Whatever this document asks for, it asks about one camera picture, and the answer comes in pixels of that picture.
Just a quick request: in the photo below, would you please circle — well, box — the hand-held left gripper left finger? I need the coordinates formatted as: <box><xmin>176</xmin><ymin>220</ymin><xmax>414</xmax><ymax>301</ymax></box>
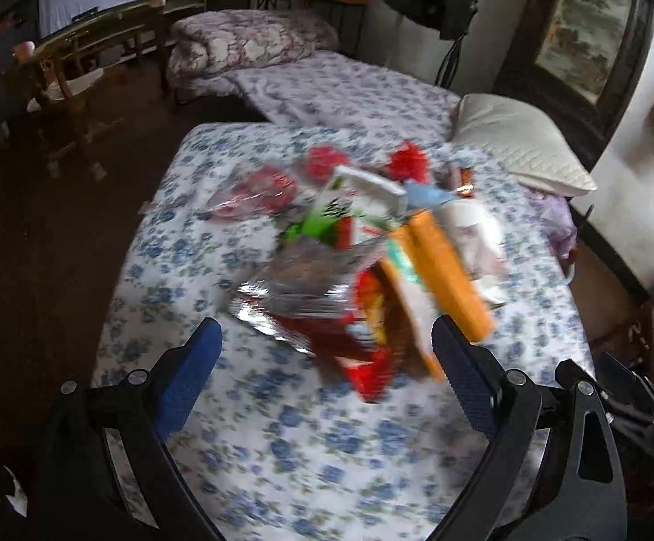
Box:
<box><xmin>39</xmin><ymin>317</ymin><xmax>226</xmax><ymax>541</ymax></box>

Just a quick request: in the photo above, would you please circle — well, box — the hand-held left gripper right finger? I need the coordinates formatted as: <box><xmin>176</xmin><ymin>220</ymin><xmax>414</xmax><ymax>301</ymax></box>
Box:
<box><xmin>431</xmin><ymin>314</ymin><xmax>630</xmax><ymax>541</ymax></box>

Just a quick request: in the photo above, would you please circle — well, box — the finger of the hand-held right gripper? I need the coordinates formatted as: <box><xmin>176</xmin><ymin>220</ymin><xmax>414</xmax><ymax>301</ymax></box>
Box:
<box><xmin>596</xmin><ymin>352</ymin><xmax>654</xmax><ymax>425</ymax></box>

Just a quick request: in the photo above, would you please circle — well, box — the red snack packet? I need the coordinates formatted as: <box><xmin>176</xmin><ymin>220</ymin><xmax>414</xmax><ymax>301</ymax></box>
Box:
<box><xmin>316</xmin><ymin>270</ymin><xmax>396</xmax><ymax>403</ymax></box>

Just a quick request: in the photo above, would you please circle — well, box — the orange packet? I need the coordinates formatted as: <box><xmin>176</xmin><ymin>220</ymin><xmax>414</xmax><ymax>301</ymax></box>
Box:
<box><xmin>389</xmin><ymin>208</ymin><xmax>497</xmax><ymax>344</ymax></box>

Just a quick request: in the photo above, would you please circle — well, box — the blue floral bed sheet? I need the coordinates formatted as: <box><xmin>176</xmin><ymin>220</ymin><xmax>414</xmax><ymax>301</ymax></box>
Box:
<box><xmin>90</xmin><ymin>121</ymin><xmax>598</xmax><ymax>541</ymax></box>

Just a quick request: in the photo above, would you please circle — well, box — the clear silver plastic bag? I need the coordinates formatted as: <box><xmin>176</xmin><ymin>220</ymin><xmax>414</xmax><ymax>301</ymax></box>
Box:
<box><xmin>228</xmin><ymin>237</ymin><xmax>395</xmax><ymax>350</ymax></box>

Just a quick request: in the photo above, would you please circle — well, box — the purple cloth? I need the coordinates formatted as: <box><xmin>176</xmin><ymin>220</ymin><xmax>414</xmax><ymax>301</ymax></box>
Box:
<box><xmin>524</xmin><ymin>188</ymin><xmax>578</xmax><ymax>257</ymax></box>

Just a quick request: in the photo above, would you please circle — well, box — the red clear plastic packet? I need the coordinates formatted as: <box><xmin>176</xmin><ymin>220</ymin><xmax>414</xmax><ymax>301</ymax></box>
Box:
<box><xmin>197</xmin><ymin>166</ymin><xmax>299</xmax><ymax>223</ymax></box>

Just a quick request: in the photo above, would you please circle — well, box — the small brown wrapper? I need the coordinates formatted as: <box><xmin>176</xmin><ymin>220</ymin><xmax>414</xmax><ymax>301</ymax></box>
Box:
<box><xmin>445</xmin><ymin>166</ymin><xmax>477</xmax><ymax>198</ymax></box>

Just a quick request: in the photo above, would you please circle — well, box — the white paper scrap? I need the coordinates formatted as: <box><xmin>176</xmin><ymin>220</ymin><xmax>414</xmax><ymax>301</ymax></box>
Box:
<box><xmin>3</xmin><ymin>465</ymin><xmax>29</xmax><ymax>516</ymax></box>

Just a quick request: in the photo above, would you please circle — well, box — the green white packet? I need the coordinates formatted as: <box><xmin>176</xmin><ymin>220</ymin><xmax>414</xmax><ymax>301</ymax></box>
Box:
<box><xmin>282</xmin><ymin>166</ymin><xmax>409</xmax><ymax>249</ymax></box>

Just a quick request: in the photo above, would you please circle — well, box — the red crumpled wrapper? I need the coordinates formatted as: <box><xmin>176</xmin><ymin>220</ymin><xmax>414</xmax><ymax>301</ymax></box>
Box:
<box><xmin>389</xmin><ymin>143</ymin><xmax>429</xmax><ymax>184</ymax></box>
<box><xmin>304</xmin><ymin>145</ymin><xmax>344</xmax><ymax>184</ymax></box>

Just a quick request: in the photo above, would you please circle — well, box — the white quilted pillow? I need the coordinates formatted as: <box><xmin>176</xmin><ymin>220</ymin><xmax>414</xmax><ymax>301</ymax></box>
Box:
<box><xmin>451</xmin><ymin>93</ymin><xmax>598</xmax><ymax>198</ymax></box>

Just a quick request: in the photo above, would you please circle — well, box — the purple floral bed sheet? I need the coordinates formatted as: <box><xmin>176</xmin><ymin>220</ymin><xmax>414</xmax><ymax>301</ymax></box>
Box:
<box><xmin>237</xmin><ymin>50</ymin><xmax>463</xmax><ymax>142</ymax></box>

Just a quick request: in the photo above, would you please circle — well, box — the light wooden chair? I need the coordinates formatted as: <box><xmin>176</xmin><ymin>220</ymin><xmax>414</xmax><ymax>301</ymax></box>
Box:
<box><xmin>8</xmin><ymin>0</ymin><xmax>167</xmax><ymax>181</ymax></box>

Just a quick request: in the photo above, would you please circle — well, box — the folded floral quilt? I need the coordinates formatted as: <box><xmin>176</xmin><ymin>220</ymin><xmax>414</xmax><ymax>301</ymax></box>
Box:
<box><xmin>168</xmin><ymin>9</ymin><xmax>340</xmax><ymax>91</ymax></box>

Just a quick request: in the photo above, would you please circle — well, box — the dark framed painting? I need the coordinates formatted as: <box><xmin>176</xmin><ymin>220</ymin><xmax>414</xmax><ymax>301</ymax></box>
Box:
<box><xmin>496</xmin><ymin>0</ymin><xmax>654</xmax><ymax>170</ymax></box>

